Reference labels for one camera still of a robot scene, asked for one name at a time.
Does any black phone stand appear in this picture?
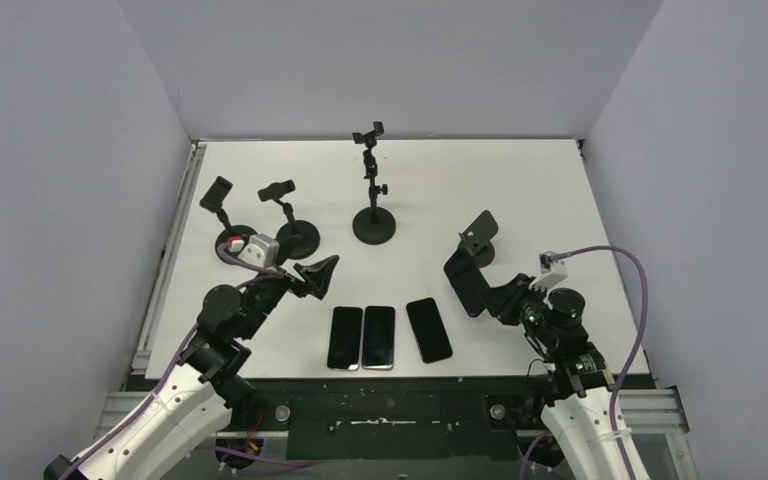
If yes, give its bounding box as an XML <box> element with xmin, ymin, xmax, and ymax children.
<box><xmin>199</xmin><ymin>176</ymin><xmax>257</xmax><ymax>259</ymax></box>
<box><xmin>258</xmin><ymin>180</ymin><xmax>321</xmax><ymax>260</ymax></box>

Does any dark blue phone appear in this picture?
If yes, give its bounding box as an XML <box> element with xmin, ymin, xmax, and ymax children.
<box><xmin>443</xmin><ymin>249</ymin><xmax>488</xmax><ymax>318</ymax></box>

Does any wooden base phone stand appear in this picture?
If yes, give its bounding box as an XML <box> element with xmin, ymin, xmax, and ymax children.
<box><xmin>458</xmin><ymin>210</ymin><xmax>499</xmax><ymax>268</ymax></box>

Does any silver black phone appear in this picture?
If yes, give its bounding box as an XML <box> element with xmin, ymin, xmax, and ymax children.
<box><xmin>326</xmin><ymin>306</ymin><xmax>363</xmax><ymax>371</ymax></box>

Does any tall phone stand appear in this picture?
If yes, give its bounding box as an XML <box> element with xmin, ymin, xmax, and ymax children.
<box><xmin>352</xmin><ymin>121</ymin><xmax>396</xmax><ymax>246</ymax></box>

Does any plain black phone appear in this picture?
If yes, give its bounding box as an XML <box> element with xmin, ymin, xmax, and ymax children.
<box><xmin>406</xmin><ymin>298</ymin><xmax>453</xmax><ymax>364</ymax></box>

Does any magenta edged phone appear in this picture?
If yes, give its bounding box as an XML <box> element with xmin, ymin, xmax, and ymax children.
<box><xmin>361</xmin><ymin>306</ymin><xmax>395</xmax><ymax>370</ymax></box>

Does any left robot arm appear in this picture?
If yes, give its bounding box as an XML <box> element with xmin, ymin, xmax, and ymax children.
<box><xmin>42</xmin><ymin>255</ymin><xmax>339</xmax><ymax>479</ymax></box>

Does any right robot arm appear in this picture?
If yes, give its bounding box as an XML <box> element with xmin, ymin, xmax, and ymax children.
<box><xmin>479</xmin><ymin>274</ymin><xmax>650</xmax><ymax>479</ymax></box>

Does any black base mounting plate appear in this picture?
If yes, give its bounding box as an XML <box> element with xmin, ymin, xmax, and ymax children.
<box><xmin>216</xmin><ymin>376</ymin><xmax>546</xmax><ymax>461</ymax></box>

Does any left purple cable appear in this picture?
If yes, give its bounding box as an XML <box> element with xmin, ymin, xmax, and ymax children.
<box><xmin>59</xmin><ymin>241</ymin><xmax>286</xmax><ymax>480</ymax></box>

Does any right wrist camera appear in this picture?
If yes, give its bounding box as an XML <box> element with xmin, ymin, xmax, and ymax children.
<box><xmin>529</xmin><ymin>251</ymin><xmax>568</xmax><ymax>292</ymax></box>

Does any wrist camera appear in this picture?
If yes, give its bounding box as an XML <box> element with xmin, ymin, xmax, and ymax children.
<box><xmin>217</xmin><ymin>234</ymin><xmax>280</xmax><ymax>269</ymax></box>
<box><xmin>529</xmin><ymin>251</ymin><xmax>568</xmax><ymax>292</ymax></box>

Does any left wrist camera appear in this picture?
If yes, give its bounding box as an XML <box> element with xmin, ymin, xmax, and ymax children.
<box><xmin>217</xmin><ymin>234</ymin><xmax>280</xmax><ymax>269</ymax></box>

